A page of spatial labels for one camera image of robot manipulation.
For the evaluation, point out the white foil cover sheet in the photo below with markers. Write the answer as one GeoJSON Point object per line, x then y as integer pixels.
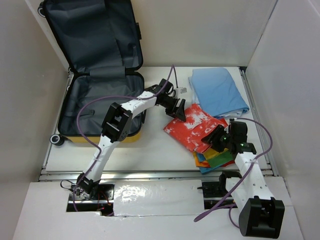
{"type": "Point", "coordinates": [158, 198]}

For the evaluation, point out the aluminium front rail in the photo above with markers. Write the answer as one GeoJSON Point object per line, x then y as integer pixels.
{"type": "Point", "coordinates": [108, 176]}

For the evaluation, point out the rainbow striped cloth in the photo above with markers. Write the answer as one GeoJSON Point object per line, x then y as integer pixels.
{"type": "Point", "coordinates": [211, 160]}

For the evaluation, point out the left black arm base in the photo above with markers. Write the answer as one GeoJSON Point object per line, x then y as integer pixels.
{"type": "Point", "coordinates": [101, 199]}

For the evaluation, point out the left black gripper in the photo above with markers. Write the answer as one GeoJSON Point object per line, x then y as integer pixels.
{"type": "Point", "coordinates": [180, 113]}

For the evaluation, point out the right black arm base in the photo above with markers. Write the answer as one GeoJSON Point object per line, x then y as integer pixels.
{"type": "Point", "coordinates": [213, 191]}

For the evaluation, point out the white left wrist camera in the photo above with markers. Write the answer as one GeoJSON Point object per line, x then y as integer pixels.
{"type": "Point", "coordinates": [179, 90]}

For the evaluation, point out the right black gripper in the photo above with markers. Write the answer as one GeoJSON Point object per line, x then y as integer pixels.
{"type": "Point", "coordinates": [216, 132]}

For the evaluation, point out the red white patterned cloth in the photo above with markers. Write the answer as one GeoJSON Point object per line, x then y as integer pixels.
{"type": "Point", "coordinates": [198, 125]}

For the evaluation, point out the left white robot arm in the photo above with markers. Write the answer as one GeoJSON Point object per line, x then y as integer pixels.
{"type": "Point", "coordinates": [117, 123]}

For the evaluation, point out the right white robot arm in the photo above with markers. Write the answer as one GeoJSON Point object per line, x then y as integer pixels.
{"type": "Point", "coordinates": [260, 213]}

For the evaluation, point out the light blue shirt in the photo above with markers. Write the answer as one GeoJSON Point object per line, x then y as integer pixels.
{"type": "Point", "coordinates": [215, 92]}

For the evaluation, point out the yellow suitcase with grey lining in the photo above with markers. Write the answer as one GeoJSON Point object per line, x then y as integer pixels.
{"type": "Point", "coordinates": [100, 39]}

